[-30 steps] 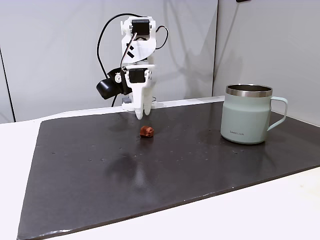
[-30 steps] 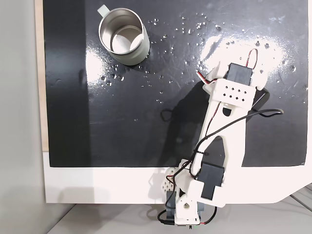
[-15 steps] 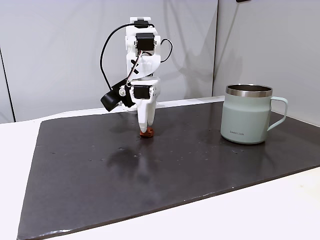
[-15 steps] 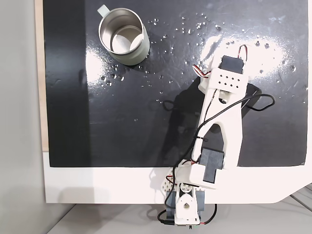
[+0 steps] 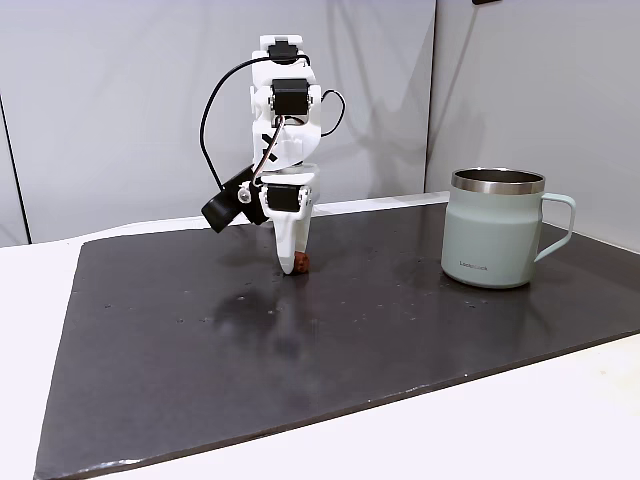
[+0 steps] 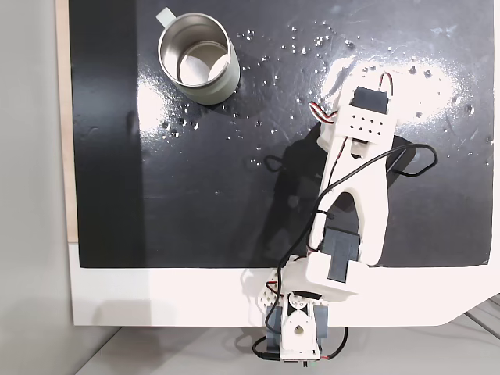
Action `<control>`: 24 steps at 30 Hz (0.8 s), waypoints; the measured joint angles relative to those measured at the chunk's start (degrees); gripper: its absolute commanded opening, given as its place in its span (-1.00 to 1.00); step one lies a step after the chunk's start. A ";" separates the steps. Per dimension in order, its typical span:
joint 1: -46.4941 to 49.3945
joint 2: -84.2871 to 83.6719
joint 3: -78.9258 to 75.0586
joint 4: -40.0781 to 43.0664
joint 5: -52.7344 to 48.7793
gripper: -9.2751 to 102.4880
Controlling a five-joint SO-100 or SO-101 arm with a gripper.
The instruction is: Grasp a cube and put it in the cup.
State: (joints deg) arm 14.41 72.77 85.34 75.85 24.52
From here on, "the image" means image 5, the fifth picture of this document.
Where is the dark grey table mat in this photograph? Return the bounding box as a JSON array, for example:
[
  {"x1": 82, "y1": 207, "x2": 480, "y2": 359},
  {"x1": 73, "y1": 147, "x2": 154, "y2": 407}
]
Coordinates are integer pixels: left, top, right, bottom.
[{"x1": 33, "y1": 201, "x2": 640, "y2": 480}]

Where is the grey fabric partition panel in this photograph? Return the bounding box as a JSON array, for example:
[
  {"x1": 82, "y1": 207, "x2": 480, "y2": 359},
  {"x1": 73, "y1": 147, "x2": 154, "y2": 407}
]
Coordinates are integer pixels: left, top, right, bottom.
[
  {"x1": 424, "y1": 0, "x2": 640, "y2": 249},
  {"x1": 0, "y1": 0, "x2": 437, "y2": 246}
]

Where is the pale green steel-rimmed mug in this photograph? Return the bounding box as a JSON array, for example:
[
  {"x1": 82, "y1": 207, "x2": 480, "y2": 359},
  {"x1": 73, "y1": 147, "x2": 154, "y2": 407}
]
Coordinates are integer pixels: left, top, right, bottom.
[{"x1": 439, "y1": 167, "x2": 577, "y2": 290}]

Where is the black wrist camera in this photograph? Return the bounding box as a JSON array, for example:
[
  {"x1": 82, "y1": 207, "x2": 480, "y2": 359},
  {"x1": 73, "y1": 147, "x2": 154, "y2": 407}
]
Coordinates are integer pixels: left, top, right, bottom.
[{"x1": 201, "y1": 166, "x2": 267, "y2": 234}]

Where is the short black motor cable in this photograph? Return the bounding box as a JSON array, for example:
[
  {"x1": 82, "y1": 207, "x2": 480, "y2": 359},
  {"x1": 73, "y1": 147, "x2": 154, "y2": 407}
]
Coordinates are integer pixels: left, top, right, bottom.
[{"x1": 319, "y1": 88, "x2": 348, "y2": 139}]

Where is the long black camera cable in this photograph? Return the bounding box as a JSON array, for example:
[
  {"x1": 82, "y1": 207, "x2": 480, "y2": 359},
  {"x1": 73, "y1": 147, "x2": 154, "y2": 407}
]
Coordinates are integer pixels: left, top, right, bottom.
[{"x1": 199, "y1": 53, "x2": 271, "y2": 192}]

